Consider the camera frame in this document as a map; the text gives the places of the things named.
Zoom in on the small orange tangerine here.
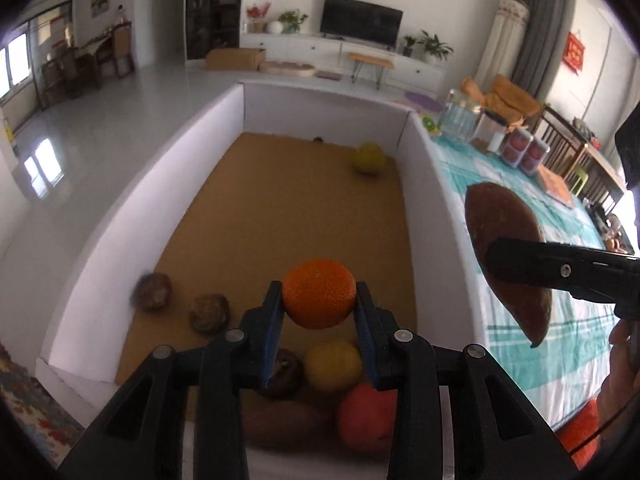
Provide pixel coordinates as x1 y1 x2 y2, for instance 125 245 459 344
282 259 357 330

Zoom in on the yellow green pear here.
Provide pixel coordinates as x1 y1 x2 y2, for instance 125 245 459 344
352 143 387 176
304 340 362 393

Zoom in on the dark water chestnut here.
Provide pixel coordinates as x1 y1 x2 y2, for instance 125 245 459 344
189 294 231 335
131 273 172 311
260 348 306 401

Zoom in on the red apple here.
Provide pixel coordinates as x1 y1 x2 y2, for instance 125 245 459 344
337 384 397 457

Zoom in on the small sweet potato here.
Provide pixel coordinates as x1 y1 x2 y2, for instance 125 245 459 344
464 182 552 348

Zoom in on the large sweet potato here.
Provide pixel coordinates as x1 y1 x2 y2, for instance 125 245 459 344
242 401 333 450

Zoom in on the dark water chestnut front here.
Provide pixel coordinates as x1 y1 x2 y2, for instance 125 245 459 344
131 273 172 311

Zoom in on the person's right hand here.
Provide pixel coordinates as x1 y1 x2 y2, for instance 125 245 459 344
597 320 639 425

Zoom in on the orange book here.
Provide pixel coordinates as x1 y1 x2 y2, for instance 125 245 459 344
535 165 575 209

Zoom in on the red food can right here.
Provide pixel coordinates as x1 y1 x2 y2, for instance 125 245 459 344
518 138 550 177

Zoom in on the teal white plaid tablecloth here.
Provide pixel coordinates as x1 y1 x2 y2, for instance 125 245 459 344
428 136 639 428

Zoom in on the orange beanbag cushion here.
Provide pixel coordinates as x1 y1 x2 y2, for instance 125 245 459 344
460 74 541 128

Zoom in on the clear jar black lid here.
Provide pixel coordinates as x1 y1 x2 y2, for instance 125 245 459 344
470 110 508 154

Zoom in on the clear glass jar gold lid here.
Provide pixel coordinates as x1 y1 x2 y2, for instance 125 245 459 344
438 89 480 142

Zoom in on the fruit pattern cushion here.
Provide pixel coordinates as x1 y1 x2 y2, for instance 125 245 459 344
422 115 440 136

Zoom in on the green potted plant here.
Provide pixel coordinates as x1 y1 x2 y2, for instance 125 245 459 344
418 29 454 62

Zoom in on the white tv cabinet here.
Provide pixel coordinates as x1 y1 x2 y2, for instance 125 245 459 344
240 34 446 98

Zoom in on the small wooden stool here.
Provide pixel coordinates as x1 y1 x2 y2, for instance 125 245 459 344
347 52 395 90

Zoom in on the black television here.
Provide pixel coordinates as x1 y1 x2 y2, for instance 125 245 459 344
320 0 404 49

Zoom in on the red flower vase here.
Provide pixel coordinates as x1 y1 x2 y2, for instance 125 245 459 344
246 1 271 34

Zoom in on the red wall hanging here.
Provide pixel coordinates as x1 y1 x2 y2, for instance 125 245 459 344
562 30 585 74

